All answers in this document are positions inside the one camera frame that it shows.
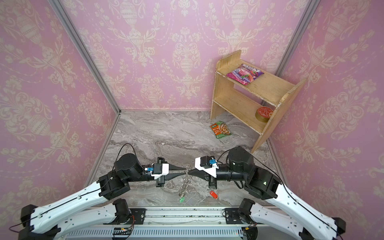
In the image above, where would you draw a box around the red round tin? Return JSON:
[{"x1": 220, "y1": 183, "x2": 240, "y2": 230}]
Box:
[{"x1": 255, "y1": 106, "x2": 274, "y2": 123}]

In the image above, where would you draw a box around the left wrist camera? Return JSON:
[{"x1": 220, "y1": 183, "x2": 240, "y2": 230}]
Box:
[{"x1": 145, "y1": 164, "x2": 170, "y2": 179}]

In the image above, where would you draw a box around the green orange snack packet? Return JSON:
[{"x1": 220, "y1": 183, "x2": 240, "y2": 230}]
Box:
[{"x1": 210, "y1": 121, "x2": 232, "y2": 139}]

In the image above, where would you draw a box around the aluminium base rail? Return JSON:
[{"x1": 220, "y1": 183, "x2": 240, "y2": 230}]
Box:
[{"x1": 65, "y1": 205, "x2": 313, "y2": 240}]

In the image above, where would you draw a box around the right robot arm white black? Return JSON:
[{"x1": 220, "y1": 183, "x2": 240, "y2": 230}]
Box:
[{"x1": 189, "y1": 147, "x2": 347, "y2": 240}]

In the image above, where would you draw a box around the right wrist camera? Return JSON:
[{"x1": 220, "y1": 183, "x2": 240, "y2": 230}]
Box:
[{"x1": 195, "y1": 156, "x2": 219, "y2": 178}]

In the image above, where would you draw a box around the red key tag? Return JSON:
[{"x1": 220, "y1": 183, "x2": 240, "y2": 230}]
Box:
[{"x1": 210, "y1": 191, "x2": 218, "y2": 199}]

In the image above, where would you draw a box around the pink snack bag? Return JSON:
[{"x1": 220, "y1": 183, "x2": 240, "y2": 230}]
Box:
[{"x1": 227, "y1": 64, "x2": 264, "y2": 86}]

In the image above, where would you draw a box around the aluminium corner post right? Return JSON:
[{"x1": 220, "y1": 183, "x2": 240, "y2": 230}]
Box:
[{"x1": 275, "y1": 0, "x2": 321, "y2": 77}]

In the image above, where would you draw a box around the wooden shelf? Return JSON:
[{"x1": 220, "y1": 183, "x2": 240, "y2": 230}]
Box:
[{"x1": 211, "y1": 50, "x2": 307, "y2": 152}]

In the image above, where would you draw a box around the aluminium corner post left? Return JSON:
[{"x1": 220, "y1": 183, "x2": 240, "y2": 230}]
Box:
[{"x1": 48, "y1": 0, "x2": 121, "y2": 115}]

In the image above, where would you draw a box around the aluminium corner post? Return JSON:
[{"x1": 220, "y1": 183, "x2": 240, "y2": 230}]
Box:
[
  {"x1": 275, "y1": 0, "x2": 321, "y2": 77},
  {"x1": 48, "y1": 0, "x2": 121, "y2": 115}
]

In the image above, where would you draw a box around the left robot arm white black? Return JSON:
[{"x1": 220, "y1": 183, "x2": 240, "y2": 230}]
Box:
[{"x1": 18, "y1": 154, "x2": 185, "y2": 240}]

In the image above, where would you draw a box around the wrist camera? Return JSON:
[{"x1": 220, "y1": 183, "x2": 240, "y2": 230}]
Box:
[
  {"x1": 195, "y1": 156, "x2": 219, "y2": 178},
  {"x1": 145, "y1": 164, "x2": 170, "y2": 179}
]

